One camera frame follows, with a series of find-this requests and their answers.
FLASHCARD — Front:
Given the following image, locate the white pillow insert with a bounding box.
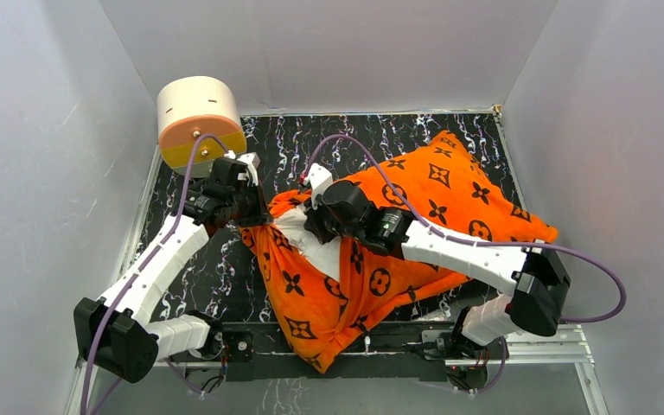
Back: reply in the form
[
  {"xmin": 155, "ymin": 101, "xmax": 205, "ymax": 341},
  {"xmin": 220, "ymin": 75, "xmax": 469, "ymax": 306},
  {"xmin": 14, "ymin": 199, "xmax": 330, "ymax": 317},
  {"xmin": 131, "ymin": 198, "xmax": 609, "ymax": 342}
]
[{"xmin": 273, "ymin": 207, "xmax": 342, "ymax": 282}]

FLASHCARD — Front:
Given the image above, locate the orange patterned pillowcase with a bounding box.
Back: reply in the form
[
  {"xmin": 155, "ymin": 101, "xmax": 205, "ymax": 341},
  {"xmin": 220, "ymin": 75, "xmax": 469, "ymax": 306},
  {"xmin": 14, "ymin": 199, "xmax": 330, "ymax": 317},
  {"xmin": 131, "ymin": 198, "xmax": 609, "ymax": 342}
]
[{"xmin": 240, "ymin": 131, "xmax": 558, "ymax": 374}]

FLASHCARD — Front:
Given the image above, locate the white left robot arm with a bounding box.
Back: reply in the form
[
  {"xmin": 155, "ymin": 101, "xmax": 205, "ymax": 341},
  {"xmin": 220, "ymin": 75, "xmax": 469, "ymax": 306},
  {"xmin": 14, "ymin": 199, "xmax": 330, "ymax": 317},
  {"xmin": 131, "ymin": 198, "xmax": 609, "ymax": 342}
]
[{"xmin": 73, "ymin": 153, "xmax": 270, "ymax": 383}]

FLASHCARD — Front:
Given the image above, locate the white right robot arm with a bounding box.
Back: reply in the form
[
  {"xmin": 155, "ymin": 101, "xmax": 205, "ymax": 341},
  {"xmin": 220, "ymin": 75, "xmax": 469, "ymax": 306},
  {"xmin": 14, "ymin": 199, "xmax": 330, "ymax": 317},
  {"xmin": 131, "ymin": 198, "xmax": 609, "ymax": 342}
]
[{"xmin": 305, "ymin": 179, "xmax": 571, "ymax": 358}]

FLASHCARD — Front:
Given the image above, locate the cream drum with orange face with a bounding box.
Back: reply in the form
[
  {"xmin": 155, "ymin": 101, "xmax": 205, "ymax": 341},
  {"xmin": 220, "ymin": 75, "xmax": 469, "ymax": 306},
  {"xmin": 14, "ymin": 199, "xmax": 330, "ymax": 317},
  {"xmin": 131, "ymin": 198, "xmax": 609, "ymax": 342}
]
[{"xmin": 156, "ymin": 76, "xmax": 247, "ymax": 178}]

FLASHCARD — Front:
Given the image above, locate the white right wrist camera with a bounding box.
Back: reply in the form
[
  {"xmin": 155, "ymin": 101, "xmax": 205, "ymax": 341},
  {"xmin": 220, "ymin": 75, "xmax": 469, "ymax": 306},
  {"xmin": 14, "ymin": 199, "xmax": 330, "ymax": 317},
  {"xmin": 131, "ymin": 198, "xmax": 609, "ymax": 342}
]
[{"xmin": 302, "ymin": 163, "xmax": 334, "ymax": 210}]

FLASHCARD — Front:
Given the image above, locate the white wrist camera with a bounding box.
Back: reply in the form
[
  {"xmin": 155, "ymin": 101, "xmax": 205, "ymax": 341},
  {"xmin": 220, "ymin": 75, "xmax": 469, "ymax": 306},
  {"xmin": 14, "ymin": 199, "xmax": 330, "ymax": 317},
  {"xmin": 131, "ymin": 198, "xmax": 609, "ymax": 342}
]
[
  {"xmin": 237, "ymin": 152, "xmax": 260, "ymax": 187},
  {"xmin": 302, "ymin": 163, "xmax": 334, "ymax": 210}
]

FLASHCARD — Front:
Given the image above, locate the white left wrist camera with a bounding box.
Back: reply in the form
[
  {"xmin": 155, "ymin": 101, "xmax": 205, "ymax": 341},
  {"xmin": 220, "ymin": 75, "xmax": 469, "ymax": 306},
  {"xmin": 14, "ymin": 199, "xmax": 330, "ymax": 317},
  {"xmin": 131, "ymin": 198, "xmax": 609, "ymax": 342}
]
[{"xmin": 237, "ymin": 152, "xmax": 260, "ymax": 187}]

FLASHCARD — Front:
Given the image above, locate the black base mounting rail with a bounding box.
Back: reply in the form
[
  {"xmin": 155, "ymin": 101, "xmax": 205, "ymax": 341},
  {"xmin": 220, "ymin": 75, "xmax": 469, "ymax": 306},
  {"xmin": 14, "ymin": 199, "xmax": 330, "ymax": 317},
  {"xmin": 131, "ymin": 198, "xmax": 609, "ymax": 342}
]
[{"xmin": 169, "ymin": 320, "xmax": 490, "ymax": 384}]

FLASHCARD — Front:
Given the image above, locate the aluminium frame rail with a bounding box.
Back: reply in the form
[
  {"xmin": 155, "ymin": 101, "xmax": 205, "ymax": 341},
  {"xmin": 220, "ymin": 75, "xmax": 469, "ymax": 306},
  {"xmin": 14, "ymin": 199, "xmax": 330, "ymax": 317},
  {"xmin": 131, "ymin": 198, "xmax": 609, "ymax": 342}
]
[{"xmin": 65, "ymin": 324, "xmax": 610, "ymax": 415}]

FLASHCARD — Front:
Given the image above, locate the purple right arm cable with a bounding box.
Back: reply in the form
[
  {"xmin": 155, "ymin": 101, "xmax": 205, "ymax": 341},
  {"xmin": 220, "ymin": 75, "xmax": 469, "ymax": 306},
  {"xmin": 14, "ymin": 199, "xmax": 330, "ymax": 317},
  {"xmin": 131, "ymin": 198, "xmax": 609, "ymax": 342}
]
[{"xmin": 303, "ymin": 133, "xmax": 628, "ymax": 395}]

